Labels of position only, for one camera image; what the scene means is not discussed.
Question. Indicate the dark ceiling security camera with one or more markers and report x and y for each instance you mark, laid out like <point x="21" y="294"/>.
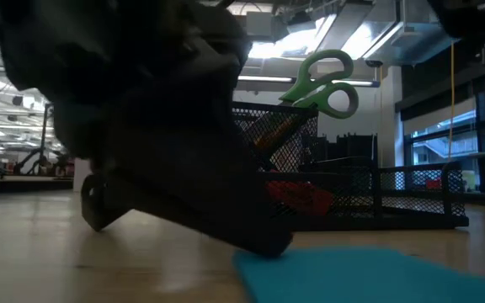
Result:
<point x="373" y="63"/>

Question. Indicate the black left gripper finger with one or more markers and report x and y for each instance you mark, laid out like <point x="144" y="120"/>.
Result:
<point x="99" y="219"/>
<point x="225" y="227"/>

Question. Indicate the orange pencil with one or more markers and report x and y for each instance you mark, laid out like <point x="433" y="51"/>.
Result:
<point x="276" y="134"/>

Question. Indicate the black mesh desk organizer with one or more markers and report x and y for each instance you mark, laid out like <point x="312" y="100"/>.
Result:
<point x="394" y="221"/>

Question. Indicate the small red object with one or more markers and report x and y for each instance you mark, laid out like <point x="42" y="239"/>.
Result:
<point x="433" y="184"/>

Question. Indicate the black background robot arm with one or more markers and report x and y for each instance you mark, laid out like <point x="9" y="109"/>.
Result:
<point x="44" y="164"/>

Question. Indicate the red eraser block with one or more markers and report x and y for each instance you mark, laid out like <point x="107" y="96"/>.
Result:
<point x="305" y="198"/>

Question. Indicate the black aluminium table frame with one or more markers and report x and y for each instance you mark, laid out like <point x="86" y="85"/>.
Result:
<point x="36" y="185"/>

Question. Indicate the black equipment silhouettes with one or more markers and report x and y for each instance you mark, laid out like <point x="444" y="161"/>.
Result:
<point x="352" y="147"/>

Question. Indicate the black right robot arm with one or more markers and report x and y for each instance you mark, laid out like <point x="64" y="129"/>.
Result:
<point x="470" y="17"/>

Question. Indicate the black background rig frame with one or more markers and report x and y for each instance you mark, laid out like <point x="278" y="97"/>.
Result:
<point x="48" y="126"/>

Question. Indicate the long ceiling light strip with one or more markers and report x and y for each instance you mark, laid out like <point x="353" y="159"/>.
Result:
<point x="268" y="78"/>

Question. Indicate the blue sticky note pad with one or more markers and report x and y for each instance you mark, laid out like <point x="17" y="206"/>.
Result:
<point x="352" y="278"/>

